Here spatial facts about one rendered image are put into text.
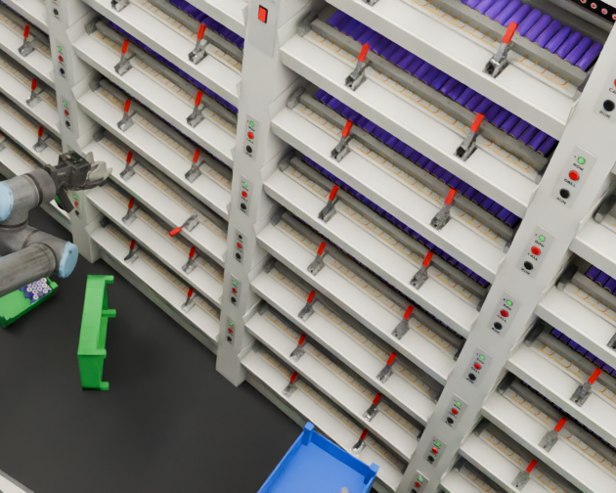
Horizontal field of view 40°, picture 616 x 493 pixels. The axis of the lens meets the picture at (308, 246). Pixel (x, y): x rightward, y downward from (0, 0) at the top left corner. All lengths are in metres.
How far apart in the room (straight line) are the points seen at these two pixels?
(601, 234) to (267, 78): 0.76
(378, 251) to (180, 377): 1.06
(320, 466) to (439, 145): 0.87
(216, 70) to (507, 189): 0.77
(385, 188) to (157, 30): 0.70
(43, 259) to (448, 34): 1.15
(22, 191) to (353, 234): 0.85
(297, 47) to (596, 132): 0.66
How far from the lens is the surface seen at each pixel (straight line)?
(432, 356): 2.04
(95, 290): 2.75
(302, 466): 2.12
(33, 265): 2.16
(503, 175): 1.62
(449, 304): 1.89
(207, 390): 2.76
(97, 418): 2.72
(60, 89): 2.60
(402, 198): 1.79
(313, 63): 1.76
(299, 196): 2.02
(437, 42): 1.55
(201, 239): 2.42
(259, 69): 1.87
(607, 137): 1.44
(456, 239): 1.75
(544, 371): 1.86
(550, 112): 1.48
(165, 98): 2.24
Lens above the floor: 2.36
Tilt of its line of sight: 48 degrees down
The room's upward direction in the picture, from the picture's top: 11 degrees clockwise
